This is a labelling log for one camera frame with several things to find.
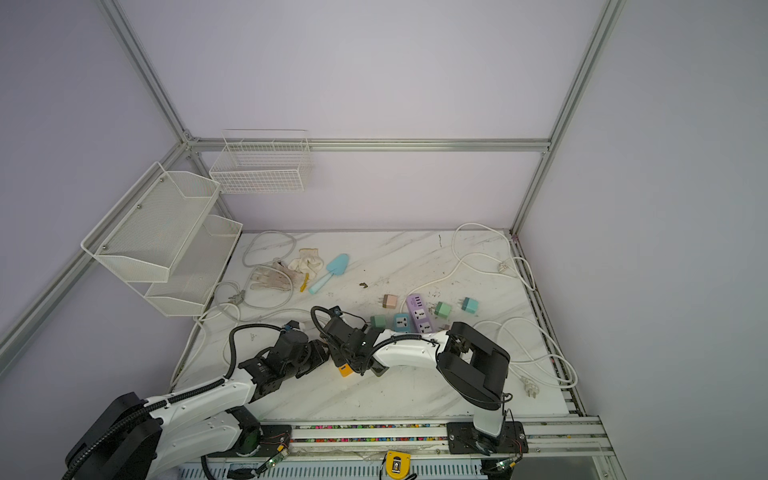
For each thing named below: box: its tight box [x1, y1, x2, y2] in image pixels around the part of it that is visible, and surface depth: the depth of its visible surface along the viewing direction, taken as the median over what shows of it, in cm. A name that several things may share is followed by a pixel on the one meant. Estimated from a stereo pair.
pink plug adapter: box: [382, 294, 398, 309], surface depth 100 cm
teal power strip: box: [394, 313, 410, 333], surface depth 95 cm
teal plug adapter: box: [457, 297, 479, 314], surface depth 100 cm
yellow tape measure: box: [386, 451, 411, 480], surface depth 70 cm
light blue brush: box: [308, 254, 349, 295], surface depth 112 cm
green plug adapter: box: [434, 301, 452, 319], surface depth 98 cm
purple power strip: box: [406, 294, 435, 334], surface depth 96 cm
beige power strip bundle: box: [250, 248, 324, 291], surface depth 109 cm
